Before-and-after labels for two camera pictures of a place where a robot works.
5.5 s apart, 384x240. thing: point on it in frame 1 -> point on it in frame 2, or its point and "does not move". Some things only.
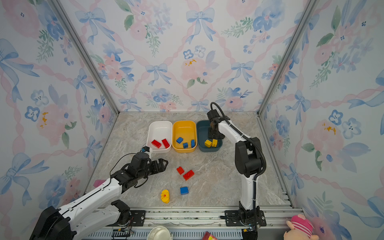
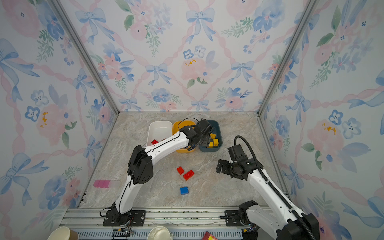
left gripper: x=162 y=167 -> x=207 y=141
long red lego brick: x=156 y=143 does not move
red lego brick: x=187 y=176 does not move
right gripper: x=210 y=136 -> x=225 y=169
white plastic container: x=159 y=136 does not move
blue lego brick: x=184 y=190 does not move
